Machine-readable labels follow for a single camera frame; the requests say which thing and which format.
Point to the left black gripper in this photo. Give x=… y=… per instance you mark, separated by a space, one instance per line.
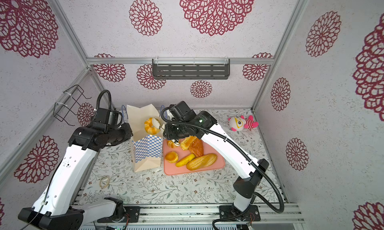
x=128 y=133

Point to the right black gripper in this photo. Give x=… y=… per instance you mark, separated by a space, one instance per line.
x=171 y=134

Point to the yellow ring donut bread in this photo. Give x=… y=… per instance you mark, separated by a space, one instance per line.
x=149 y=128

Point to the blue checkered paper bag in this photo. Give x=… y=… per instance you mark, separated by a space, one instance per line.
x=147 y=149

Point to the brown croissant bread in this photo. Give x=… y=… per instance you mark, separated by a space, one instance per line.
x=197 y=147

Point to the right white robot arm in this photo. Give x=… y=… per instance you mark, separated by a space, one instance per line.
x=249 y=169

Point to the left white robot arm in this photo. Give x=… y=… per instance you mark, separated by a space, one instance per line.
x=53 y=209

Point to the small bundt cake bread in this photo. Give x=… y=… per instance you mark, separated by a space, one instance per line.
x=172 y=144

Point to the ridged rectangular pastry bread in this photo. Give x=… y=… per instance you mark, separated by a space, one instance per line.
x=185 y=144

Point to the round yellow tart bread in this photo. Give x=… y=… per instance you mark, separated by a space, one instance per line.
x=172 y=157

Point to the yellow twisted bread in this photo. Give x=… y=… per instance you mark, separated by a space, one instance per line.
x=184 y=161

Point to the long baguette bread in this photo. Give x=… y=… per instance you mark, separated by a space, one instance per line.
x=202 y=162

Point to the pink plastic tray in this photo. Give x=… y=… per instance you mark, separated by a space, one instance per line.
x=170 y=169

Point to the beige rubber band loop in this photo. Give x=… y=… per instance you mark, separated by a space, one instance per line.
x=104 y=182

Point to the pink white plush toy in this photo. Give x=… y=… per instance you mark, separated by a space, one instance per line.
x=239 y=124

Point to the black wire wall rack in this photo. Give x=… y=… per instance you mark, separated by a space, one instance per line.
x=73 y=107

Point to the grey wall shelf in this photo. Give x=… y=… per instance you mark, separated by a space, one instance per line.
x=191 y=70

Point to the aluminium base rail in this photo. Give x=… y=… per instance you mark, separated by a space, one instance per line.
x=203 y=217

